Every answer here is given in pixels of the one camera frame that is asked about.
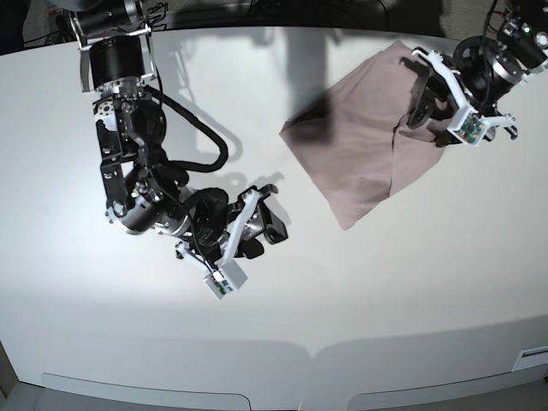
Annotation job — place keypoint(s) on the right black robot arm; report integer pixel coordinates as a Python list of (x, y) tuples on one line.
[(145, 189)]

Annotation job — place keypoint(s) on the pink T-shirt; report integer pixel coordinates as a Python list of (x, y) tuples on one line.
[(355, 140)]

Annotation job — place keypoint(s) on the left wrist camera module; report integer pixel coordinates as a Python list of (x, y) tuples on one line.
[(467, 126)]

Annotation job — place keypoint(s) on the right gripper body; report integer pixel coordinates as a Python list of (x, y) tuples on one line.
[(216, 226)]

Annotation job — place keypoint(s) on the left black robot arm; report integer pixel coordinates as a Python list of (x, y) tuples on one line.
[(523, 32)]

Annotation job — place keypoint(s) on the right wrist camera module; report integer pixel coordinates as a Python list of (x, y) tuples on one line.
[(226, 279)]

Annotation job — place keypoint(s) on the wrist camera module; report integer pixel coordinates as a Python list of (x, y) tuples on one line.
[(226, 279), (467, 126)]

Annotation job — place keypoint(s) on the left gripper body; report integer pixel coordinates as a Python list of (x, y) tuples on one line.
[(475, 76)]

